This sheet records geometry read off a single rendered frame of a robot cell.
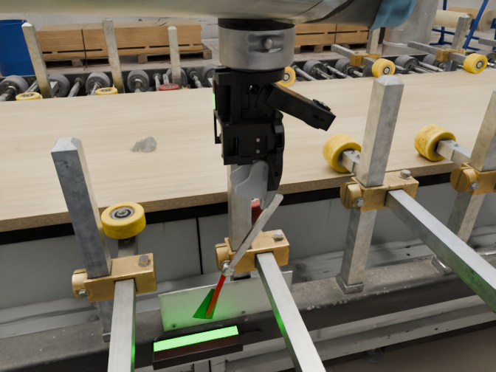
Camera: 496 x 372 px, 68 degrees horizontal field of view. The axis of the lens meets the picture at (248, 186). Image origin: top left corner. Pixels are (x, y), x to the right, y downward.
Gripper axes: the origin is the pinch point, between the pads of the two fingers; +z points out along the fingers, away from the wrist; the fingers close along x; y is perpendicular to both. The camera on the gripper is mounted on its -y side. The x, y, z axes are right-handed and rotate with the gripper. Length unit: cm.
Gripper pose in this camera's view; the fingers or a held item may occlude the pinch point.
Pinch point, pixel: (267, 200)
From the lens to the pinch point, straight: 55.9
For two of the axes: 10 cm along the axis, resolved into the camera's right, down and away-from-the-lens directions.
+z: 0.0, 8.6, 5.1
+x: 2.4, 5.0, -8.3
